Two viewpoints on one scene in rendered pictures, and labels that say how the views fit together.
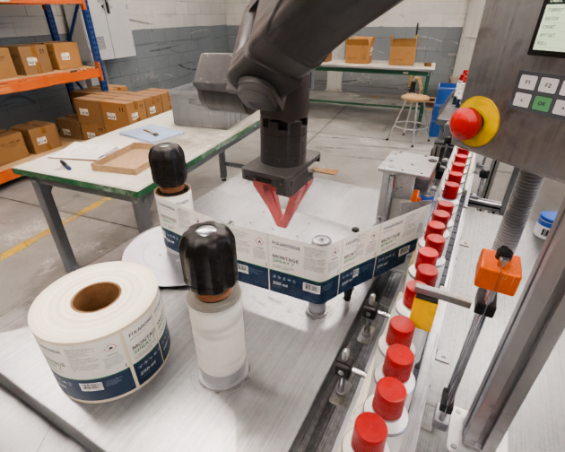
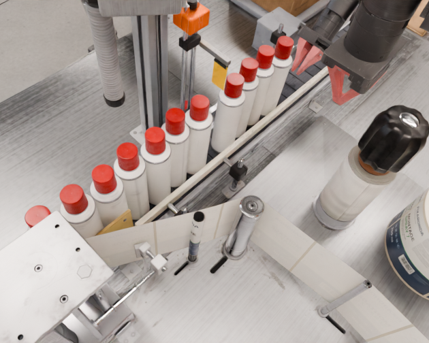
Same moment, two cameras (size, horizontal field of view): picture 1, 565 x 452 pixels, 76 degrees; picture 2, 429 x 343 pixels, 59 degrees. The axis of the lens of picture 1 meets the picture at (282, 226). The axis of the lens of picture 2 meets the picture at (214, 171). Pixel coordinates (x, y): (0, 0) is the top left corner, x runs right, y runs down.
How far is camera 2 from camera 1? 0.87 m
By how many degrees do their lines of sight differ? 91
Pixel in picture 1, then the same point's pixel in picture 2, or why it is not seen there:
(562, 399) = (67, 135)
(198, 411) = not seen: hidden behind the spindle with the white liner
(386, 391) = (269, 50)
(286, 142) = not seen: hidden behind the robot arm
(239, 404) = (321, 179)
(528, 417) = (106, 133)
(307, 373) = (265, 186)
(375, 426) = (284, 40)
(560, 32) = not seen: outside the picture
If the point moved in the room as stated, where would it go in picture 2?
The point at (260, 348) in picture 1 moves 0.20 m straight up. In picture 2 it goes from (300, 221) to (337, 169)
